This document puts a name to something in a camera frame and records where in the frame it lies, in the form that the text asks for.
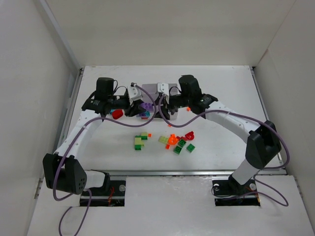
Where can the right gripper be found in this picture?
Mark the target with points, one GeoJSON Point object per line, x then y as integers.
{"type": "Point", "coordinates": [163, 108]}

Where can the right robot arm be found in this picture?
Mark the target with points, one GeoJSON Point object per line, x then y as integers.
{"type": "Point", "coordinates": [261, 139]}

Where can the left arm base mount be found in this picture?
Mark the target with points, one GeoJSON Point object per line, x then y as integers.
{"type": "Point", "coordinates": [113, 197]}

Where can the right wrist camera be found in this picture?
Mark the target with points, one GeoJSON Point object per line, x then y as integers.
{"type": "Point", "coordinates": [163, 88]}

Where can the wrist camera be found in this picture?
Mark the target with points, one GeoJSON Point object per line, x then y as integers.
{"type": "Point", "coordinates": [134, 93]}
{"type": "Point", "coordinates": [163, 88]}

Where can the lime square lego brick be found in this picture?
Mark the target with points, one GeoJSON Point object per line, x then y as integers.
{"type": "Point", "coordinates": [163, 140]}

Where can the red rounded lego brick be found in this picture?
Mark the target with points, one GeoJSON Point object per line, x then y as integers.
{"type": "Point", "coordinates": [116, 114]}

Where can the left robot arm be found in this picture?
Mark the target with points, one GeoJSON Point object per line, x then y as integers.
{"type": "Point", "coordinates": [62, 169]}

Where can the green and lime lego cluster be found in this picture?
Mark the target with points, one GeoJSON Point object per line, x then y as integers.
{"type": "Point", "coordinates": [139, 141]}

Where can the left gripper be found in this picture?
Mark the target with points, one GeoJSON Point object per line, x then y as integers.
{"type": "Point", "coordinates": [133, 108]}

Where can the purple curved lego brick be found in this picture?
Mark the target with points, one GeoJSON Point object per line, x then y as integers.
{"type": "Point", "coordinates": [147, 106]}

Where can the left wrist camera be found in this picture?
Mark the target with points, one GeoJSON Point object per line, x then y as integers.
{"type": "Point", "coordinates": [134, 93]}

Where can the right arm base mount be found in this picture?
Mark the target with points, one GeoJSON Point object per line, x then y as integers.
{"type": "Point", "coordinates": [228, 193]}

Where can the green lego brick lower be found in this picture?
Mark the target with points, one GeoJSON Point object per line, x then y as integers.
{"type": "Point", "coordinates": [177, 150]}

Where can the red round lego piece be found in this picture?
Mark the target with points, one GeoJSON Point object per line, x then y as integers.
{"type": "Point", "coordinates": [190, 136]}

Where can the aluminium rail front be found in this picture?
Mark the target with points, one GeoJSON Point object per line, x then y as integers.
{"type": "Point", "coordinates": [169, 172]}

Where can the green lego brick right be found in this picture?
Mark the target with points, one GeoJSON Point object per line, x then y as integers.
{"type": "Point", "coordinates": [190, 148]}

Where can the orange round lego piece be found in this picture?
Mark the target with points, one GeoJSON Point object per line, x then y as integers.
{"type": "Point", "coordinates": [172, 139]}

